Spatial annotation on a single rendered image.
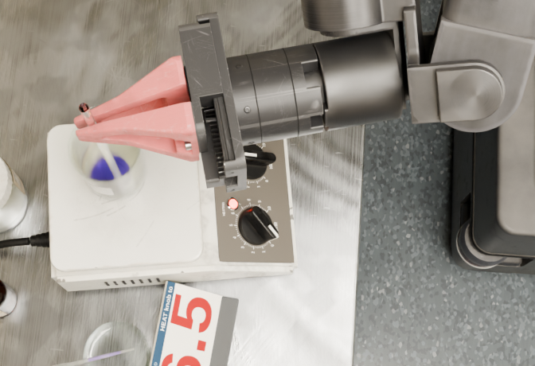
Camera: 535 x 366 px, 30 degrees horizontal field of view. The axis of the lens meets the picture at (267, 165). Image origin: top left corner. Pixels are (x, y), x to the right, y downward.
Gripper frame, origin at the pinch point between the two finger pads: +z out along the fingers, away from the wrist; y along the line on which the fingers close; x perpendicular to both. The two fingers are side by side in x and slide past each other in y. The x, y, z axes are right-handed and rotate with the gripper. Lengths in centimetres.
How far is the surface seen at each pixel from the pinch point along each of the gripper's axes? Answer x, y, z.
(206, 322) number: 24.6, 10.8, -4.6
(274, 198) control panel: 22.1, 1.9, -12.1
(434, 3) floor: 101, -45, -52
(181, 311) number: 22.9, 9.7, -2.8
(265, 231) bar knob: 19.8, 5.0, -10.7
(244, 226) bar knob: 20.1, 4.2, -9.1
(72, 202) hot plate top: 17.0, 0.4, 4.0
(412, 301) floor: 101, 6, -36
